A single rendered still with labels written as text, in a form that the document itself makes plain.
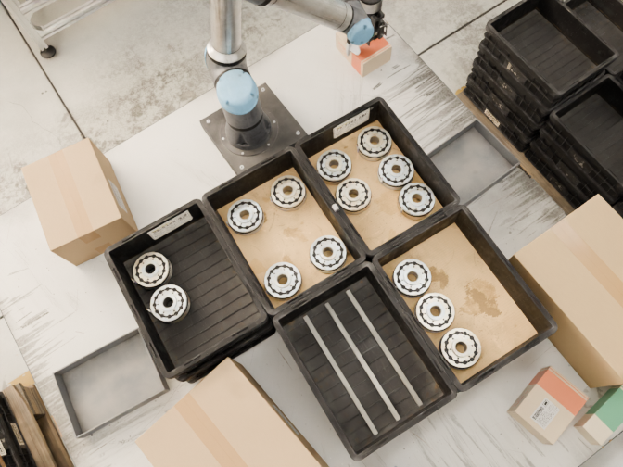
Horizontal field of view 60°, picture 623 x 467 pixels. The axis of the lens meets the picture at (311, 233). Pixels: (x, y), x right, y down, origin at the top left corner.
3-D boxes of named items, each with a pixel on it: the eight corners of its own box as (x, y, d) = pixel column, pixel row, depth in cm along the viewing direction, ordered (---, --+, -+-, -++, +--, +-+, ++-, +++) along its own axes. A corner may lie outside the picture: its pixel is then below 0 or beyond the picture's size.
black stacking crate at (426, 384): (276, 326, 148) (271, 319, 138) (366, 271, 152) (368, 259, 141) (353, 460, 136) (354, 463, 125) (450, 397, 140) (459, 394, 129)
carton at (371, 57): (336, 46, 191) (335, 32, 184) (362, 30, 193) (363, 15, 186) (362, 78, 186) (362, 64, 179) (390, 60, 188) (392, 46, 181)
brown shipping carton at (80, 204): (141, 234, 171) (121, 217, 156) (76, 266, 169) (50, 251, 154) (109, 160, 181) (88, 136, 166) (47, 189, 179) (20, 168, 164)
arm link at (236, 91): (230, 134, 164) (221, 107, 152) (218, 100, 170) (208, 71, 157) (267, 121, 165) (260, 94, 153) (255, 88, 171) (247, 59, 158)
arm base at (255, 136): (217, 127, 178) (210, 109, 169) (255, 104, 180) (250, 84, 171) (242, 158, 172) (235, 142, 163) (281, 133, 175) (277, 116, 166)
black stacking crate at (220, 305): (119, 263, 157) (103, 251, 146) (209, 212, 161) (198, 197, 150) (179, 384, 145) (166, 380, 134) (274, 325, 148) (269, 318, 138)
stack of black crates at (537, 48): (460, 92, 246) (484, 23, 204) (510, 58, 250) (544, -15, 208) (519, 155, 234) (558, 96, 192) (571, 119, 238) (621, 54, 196)
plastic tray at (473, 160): (473, 125, 178) (476, 118, 173) (515, 169, 172) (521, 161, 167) (410, 171, 174) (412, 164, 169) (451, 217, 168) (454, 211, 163)
